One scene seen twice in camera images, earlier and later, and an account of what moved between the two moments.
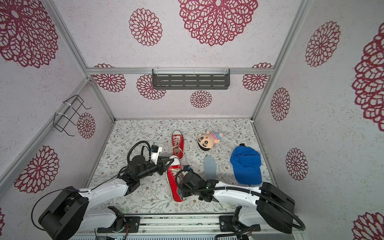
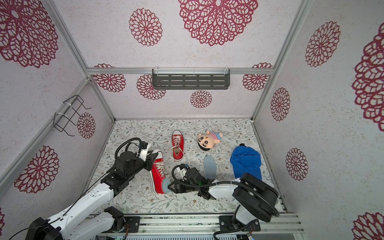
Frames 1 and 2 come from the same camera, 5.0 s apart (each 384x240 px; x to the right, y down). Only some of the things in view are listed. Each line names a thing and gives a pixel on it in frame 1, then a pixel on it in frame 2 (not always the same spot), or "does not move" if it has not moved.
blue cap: x=246 y=163 does not move
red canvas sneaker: x=177 y=140 does not move
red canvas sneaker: x=171 y=172 -> x=158 y=174
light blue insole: x=210 y=168 does not move
